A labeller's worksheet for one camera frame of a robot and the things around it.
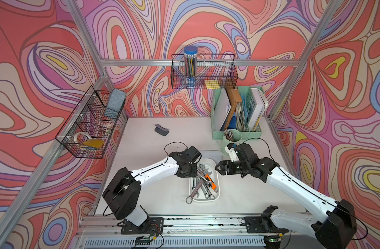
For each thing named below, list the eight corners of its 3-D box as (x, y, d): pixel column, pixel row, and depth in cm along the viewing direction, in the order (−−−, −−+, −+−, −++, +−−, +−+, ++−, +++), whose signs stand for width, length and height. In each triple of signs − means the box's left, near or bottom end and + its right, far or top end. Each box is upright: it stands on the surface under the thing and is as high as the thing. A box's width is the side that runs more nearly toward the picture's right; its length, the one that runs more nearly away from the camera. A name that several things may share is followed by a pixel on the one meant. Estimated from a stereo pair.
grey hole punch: (152, 130, 115) (151, 127, 113) (157, 126, 118) (156, 123, 116) (165, 137, 111) (164, 134, 109) (169, 132, 114) (169, 129, 111)
